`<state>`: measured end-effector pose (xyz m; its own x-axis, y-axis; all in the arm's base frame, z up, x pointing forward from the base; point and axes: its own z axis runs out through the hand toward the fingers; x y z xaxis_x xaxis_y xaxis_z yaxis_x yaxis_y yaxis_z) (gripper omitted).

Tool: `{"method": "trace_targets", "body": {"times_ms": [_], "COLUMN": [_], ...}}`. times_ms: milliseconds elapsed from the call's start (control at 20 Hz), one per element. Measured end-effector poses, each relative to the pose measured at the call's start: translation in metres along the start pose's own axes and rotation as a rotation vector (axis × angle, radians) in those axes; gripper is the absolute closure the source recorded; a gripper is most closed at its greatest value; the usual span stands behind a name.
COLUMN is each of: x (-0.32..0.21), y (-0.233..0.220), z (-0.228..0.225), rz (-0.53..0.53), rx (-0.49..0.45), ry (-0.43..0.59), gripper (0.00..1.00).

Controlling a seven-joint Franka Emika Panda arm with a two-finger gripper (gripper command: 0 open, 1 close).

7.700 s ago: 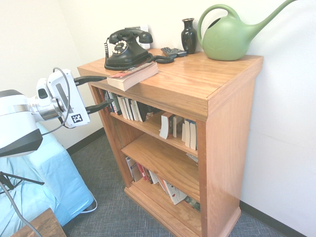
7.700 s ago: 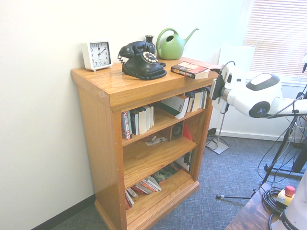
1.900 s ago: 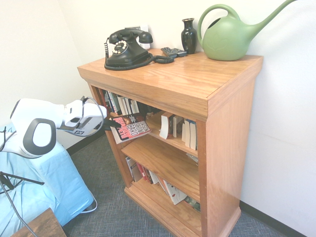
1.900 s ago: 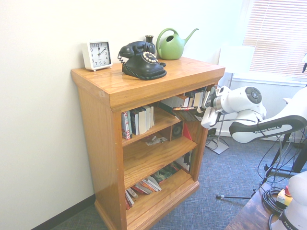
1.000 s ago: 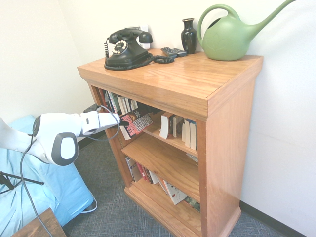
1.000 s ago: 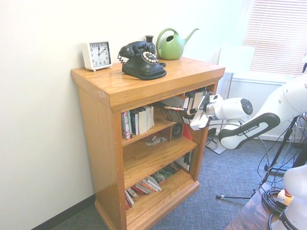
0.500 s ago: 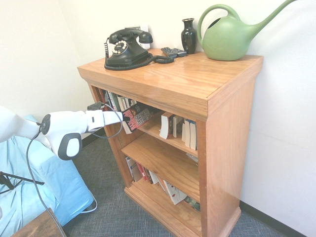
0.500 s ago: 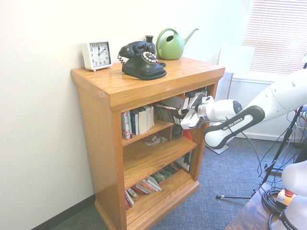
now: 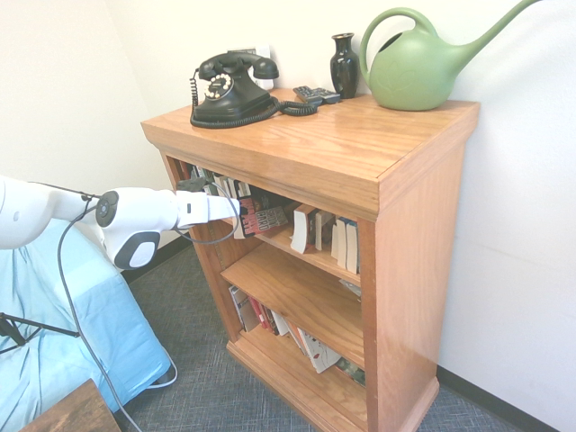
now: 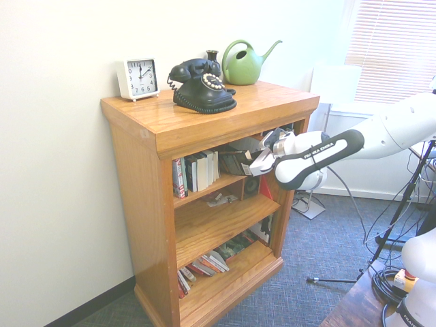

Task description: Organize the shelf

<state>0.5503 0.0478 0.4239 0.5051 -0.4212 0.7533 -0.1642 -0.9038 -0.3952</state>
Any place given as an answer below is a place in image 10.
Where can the yellow red emergency stop button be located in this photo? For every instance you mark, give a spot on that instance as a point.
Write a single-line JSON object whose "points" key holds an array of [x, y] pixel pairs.
{"points": [[402, 281]]}

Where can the black glossy vase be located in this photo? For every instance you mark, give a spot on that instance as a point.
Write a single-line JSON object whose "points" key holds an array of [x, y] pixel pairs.
{"points": [[212, 56]]}

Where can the dark camouflage cover book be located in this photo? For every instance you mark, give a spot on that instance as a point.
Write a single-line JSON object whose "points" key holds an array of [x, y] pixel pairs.
{"points": [[235, 247]]}

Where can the black tripod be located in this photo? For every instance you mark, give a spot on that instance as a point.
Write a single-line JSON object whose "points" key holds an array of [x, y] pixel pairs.
{"points": [[340, 280]]}

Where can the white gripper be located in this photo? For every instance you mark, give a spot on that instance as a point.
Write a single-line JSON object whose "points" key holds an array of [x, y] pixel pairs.
{"points": [[262, 163]]}

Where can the white paged paperback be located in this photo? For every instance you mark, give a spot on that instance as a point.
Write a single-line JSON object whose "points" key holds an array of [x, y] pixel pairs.
{"points": [[202, 172], [210, 168], [217, 165]]}

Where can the red folder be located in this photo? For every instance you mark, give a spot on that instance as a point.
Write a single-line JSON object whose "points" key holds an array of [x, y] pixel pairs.
{"points": [[265, 190]]}

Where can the grey round speaker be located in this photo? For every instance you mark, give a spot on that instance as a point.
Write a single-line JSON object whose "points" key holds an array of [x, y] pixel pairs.
{"points": [[252, 185]]}

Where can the white shade floor lamp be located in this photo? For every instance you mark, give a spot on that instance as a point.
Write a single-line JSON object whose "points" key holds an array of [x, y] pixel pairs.
{"points": [[335, 81]]}

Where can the green plastic watering can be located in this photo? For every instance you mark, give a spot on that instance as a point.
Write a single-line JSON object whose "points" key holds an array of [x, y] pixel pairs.
{"points": [[243, 69]]}

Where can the black rotary telephone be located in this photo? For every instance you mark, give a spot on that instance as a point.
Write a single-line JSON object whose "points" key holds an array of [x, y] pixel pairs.
{"points": [[201, 95]]}

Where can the thick red black paperback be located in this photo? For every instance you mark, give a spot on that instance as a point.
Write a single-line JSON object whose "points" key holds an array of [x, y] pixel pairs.
{"points": [[231, 165]]}

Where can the red spine book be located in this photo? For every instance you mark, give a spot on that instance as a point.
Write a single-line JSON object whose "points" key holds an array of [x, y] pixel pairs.
{"points": [[175, 177]]}

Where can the small dark gadget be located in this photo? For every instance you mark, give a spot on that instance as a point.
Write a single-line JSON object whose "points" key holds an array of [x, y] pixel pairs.
{"points": [[231, 198]]}

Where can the white window blinds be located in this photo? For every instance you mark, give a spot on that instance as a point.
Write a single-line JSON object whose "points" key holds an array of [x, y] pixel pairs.
{"points": [[391, 51]]}

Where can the dark wooden table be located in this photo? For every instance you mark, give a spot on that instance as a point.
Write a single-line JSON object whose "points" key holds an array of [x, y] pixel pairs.
{"points": [[354, 306]]}

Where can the small white paper card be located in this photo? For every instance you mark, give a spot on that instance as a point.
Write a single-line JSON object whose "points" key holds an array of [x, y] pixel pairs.
{"points": [[214, 202]]}

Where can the wooden oak bookshelf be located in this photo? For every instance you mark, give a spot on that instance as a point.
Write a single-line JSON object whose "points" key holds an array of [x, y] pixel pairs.
{"points": [[143, 204]]}

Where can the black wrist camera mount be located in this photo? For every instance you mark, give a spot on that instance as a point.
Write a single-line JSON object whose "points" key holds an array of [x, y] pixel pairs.
{"points": [[280, 133]]}

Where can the white square alarm clock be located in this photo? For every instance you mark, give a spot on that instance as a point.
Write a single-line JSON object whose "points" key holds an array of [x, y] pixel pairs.
{"points": [[139, 80]]}

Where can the white red thin book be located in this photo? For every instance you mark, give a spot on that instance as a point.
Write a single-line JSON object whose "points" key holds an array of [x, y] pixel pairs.
{"points": [[183, 287]]}

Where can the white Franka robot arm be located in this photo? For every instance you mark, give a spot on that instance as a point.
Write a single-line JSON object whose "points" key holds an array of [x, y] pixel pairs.
{"points": [[391, 129]]}

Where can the white illustrated large book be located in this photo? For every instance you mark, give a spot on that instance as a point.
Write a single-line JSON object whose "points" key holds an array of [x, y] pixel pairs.
{"points": [[262, 230]]}

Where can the orange white thin book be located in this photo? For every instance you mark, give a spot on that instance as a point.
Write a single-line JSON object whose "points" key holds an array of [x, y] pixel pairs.
{"points": [[216, 262]]}

